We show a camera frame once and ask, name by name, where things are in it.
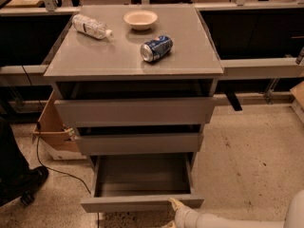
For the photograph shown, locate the grey top drawer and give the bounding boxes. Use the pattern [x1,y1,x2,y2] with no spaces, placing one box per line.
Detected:
[55,97,216,127]

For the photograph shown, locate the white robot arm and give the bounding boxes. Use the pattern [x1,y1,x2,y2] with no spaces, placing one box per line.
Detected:
[169,190,304,228]

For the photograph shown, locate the black shoe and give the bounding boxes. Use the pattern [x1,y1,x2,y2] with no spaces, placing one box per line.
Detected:
[0,166,48,206]

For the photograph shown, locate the grey metal rail frame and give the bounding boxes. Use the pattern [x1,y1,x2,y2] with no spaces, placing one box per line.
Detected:
[1,0,303,80]

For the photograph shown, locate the grey bottom drawer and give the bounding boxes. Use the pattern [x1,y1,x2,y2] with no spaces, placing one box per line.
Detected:
[81,153,203,213]

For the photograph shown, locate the dark trouser leg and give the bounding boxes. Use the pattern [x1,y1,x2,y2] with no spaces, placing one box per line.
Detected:
[0,118,29,183]

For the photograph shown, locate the grey middle drawer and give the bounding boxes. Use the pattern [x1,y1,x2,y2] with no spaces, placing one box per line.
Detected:
[75,133,203,156]

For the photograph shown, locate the blue soda can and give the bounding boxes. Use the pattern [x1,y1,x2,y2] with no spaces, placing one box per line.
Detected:
[140,35,173,63]

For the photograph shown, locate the clear plastic water bottle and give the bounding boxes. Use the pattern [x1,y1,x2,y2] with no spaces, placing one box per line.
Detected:
[72,14,113,40]

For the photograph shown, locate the grey drawer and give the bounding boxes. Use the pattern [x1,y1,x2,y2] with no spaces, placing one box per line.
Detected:
[75,133,203,156]
[55,97,216,127]
[81,153,203,213]

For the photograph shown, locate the white paper bowl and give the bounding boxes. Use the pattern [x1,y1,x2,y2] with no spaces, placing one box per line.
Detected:
[123,10,158,30]

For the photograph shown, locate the black power cable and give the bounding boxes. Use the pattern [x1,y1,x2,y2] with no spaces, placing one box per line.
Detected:
[21,65,101,228]

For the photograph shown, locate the grey drawer cabinet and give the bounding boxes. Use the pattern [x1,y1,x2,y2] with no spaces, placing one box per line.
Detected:
[43,4,225,169]

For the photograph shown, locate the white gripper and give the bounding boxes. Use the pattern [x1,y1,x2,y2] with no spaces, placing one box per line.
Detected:
[169,198,203,228]

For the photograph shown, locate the brown cardboard box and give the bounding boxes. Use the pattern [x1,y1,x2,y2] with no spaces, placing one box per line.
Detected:
[33,93,85,161]

